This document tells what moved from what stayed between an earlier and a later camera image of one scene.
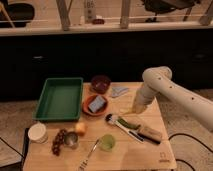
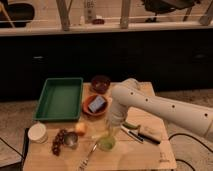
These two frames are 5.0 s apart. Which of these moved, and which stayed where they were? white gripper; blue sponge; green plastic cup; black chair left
Moved: white gripper
Stayed: black chair left; blue sponge; green plastic cup
